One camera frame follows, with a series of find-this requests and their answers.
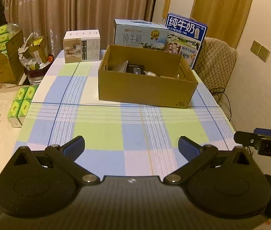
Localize silver foil pouch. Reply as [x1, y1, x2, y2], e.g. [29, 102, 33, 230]
[111, 60, 129, 73]

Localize cotton swab plastic bag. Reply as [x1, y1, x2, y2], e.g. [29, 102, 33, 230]
[144, 71, 158, 77]

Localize checkered tablecloth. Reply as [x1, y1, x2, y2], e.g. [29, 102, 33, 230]
[16, 53, 235, 177]

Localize green tissue packs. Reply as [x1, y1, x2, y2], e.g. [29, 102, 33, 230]
[7, 85, 38, 128]

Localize quilted beige chair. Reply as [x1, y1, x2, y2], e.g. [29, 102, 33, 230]
[195, 37, 238, 102]

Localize brown cardboard box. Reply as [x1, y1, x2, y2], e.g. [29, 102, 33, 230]
[98, 45, 198, 108]

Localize cluttered trash basket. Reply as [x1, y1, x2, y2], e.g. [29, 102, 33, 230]
[17, 33, 54, 85]

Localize brown carton with tissues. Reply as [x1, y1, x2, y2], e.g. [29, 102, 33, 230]
[0, 23, 24, 84]

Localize white product box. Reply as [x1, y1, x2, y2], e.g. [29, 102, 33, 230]
[63, 30, 101, 63]

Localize small black box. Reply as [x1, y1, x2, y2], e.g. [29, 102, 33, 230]
[125, 63, 145, 75]

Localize dark blue milk carton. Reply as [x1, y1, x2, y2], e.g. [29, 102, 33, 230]
[165, 13, 208, 69]

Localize light blue milk carton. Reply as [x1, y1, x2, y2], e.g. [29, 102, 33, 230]
[114, 19, 169, 51]

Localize black cable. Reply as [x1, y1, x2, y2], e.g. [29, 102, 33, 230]
[208, 87, 237, 127]

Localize wall socket pair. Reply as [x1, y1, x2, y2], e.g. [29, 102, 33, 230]
[250, 40, 270, 62]

